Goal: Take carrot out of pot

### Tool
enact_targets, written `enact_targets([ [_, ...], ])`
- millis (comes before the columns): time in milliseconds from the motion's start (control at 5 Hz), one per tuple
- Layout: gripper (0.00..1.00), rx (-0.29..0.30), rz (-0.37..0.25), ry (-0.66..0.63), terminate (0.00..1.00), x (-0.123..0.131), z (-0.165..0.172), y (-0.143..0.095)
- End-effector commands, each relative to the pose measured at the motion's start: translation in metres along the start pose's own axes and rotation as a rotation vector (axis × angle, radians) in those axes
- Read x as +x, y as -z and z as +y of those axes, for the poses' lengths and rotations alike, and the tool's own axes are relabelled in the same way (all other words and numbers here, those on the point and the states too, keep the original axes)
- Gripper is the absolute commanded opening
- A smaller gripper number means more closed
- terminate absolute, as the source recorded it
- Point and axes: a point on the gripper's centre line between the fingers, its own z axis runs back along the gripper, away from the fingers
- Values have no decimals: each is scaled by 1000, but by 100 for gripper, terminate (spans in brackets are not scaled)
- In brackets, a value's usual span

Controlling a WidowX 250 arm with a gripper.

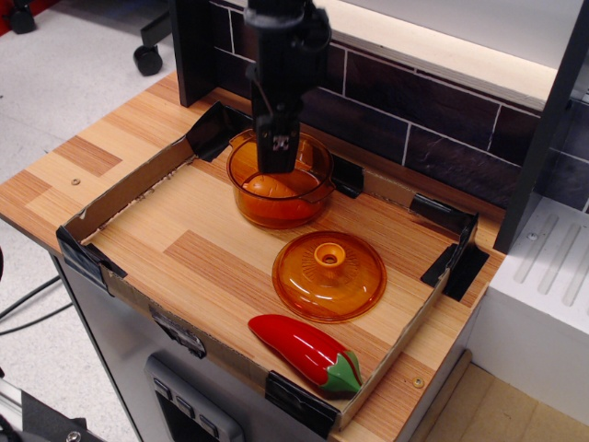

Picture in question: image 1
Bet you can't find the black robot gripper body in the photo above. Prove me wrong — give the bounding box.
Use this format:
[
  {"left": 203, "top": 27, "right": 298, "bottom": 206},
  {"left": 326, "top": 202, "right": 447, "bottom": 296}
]
[{"left": 244, "top": 4, "right": 331, "bottom": 129}]

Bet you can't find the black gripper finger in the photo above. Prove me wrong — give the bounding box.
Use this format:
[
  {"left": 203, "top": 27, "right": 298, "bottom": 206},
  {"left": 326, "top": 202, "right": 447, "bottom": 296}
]
[{"left": 256, "top": 123, "right": 299, "bottom": 174}]

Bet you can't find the orange toy carrot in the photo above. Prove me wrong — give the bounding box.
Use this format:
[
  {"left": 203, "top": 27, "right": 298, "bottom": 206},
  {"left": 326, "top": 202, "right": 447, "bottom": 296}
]
[{"left": 240, "top": 174, "right": 316, "bottom": 221}]

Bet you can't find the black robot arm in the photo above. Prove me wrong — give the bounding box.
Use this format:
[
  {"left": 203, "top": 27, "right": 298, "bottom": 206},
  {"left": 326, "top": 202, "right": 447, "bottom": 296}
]
[{"left": 244, "top": 1, "right": 331, "bottom": 174}]

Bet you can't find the orange transparent plastic pot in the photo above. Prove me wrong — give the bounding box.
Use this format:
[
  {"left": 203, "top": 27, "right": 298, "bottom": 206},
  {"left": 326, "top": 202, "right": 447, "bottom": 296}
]
[{"left": 226, "top": 130, "right": 335, "bottom": 229}]

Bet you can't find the cardboard fence with black tape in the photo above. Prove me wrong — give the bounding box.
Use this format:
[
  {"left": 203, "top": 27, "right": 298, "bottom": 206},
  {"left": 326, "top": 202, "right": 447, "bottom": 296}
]
[{"left": 57, "top": 103, "right": 492, "bottom": 441}]

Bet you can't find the orange transparent pot lid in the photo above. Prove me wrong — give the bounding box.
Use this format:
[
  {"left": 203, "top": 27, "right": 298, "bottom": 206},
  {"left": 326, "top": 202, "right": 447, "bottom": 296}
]
[{"left": 272, "top": 231, "right": 387, "bottom": 323}]

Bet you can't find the black office chair base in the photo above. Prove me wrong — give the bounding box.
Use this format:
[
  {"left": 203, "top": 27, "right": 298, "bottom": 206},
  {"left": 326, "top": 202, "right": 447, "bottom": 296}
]
[{"left": 133, "top": 11, "right": 171, "bottom": 76}]

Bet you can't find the red toy chili pepper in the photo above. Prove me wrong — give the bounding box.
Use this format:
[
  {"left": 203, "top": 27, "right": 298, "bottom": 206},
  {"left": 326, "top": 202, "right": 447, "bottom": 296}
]
[{"left": 248, "top": 314, "right": 363, "bottom": 393}]

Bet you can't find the grey toy oven panel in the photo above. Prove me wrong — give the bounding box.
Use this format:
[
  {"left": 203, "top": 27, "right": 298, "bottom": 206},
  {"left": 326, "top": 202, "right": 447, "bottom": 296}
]
[{"left": 144, "top": 355, "right": 246, "bottom": 442}]

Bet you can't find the black equipment bottom left corner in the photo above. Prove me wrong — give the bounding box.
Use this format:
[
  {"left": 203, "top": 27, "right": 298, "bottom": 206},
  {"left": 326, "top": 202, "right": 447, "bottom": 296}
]
[{"left": 1, "top": 378, "right": 103, "bottom": 442}]

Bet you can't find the black floor cable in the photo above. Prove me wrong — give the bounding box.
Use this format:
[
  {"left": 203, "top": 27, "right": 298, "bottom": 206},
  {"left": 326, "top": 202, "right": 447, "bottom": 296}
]
[{"left": 0, "top": 273, "right": 75, "bottom": 336}]

